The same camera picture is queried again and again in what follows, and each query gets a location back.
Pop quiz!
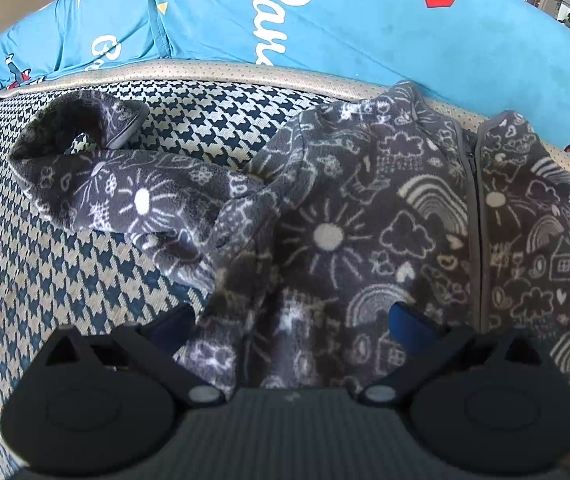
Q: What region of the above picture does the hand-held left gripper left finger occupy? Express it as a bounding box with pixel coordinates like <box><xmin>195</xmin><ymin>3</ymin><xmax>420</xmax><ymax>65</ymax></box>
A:
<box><xmin>44</xmin><ymin>301</ymin><xmax>227</xmax><ymax>408</ymax></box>

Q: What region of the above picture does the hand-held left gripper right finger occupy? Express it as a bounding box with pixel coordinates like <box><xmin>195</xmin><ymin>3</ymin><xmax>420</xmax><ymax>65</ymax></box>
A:
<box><xmin>359</xmin><ymin>301</ymin><xmax>546</xmax><ymax>408</ymax></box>

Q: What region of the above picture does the grey doodle print fleece jacket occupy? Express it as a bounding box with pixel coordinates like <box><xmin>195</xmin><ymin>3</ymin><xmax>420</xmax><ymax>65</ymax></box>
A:
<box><xmin>8</xmin><ymin>80</ymin><xmax>570</xmax><ymax>480</ymax></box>

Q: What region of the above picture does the houndstooth sofa seat cushion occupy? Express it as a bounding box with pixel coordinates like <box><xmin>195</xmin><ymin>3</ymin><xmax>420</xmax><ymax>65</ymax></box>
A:
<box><xmin>0</xmin><ymin>57</ymin><xmax>570</xmax><ymax>480</ymax></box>

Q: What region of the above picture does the blue printed sofa cover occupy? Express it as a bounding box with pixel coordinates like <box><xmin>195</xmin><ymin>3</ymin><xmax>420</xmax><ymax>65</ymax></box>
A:
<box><xmin>0</xmin><ymin>0</ymin><xmax>570</xmax><ymax>177</ymax></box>

